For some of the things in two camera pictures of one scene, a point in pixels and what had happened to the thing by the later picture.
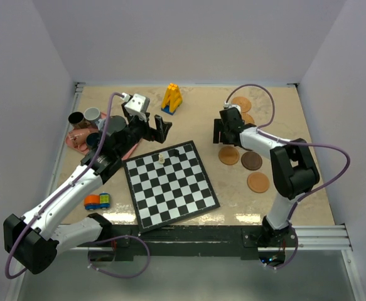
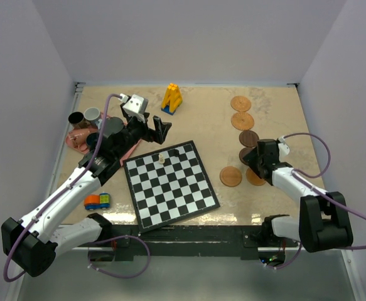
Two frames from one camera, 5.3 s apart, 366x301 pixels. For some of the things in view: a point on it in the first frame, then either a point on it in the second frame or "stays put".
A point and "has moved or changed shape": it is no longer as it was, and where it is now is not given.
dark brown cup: (76, 119) stays put
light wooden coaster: (258, 182) has moved or changed shape
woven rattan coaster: (245, 105) stays put
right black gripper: (218, 127) -> (250, 158)
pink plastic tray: (85, 150) stays put
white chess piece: (161, 160) stays put
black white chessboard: (167, 185) stays put
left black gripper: (158, 134) stays put
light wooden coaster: (228, 155) -> (230, 176)
